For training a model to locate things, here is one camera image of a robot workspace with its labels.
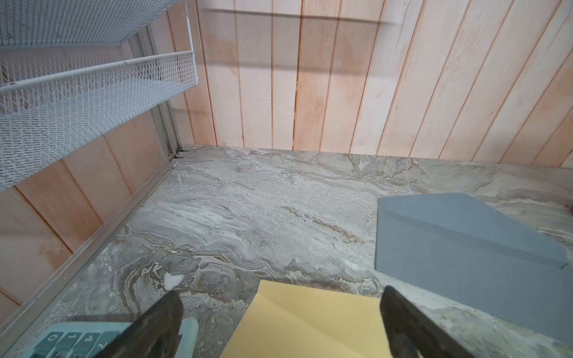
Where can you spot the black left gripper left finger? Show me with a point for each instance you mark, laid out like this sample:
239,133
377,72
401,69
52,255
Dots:
153,334

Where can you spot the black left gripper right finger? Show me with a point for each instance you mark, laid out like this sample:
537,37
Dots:
411,333

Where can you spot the grey paper envelope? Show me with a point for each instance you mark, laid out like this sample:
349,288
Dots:
462,249

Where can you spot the yellow envelope on left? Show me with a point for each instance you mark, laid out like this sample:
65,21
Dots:
286,320

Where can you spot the teal desk calculator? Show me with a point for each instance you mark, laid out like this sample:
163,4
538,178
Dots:
87,339

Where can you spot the white wire mesh shelf rack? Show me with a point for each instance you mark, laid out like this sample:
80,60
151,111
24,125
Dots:
65,83

